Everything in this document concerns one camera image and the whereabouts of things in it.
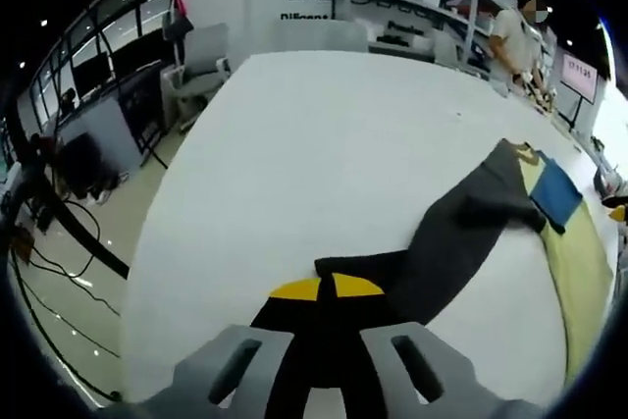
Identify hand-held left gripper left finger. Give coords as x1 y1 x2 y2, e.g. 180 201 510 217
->
97 277 323 419

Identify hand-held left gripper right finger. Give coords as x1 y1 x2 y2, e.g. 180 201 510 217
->
329 271 544 419

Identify yellow garment with dark sleeves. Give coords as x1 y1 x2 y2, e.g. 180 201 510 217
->
313 137 614 386

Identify pink screen on stand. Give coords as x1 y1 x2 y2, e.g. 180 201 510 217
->
558 51 601 131

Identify black stand leg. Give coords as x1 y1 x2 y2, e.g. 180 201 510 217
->
9 109 131 279

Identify white office chair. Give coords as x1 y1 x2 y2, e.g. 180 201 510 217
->
161 24 233 134
431 28 462 67

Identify grey storage shelf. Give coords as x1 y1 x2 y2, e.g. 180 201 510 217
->
336 0 497 70

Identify dark display board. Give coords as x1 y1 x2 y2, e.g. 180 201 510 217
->
115 70 171 168

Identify black desk monitor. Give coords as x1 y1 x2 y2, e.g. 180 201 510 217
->
72 51 113 96

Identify grey hanging bag pink strap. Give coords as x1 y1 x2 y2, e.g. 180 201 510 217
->
163 0 195 43

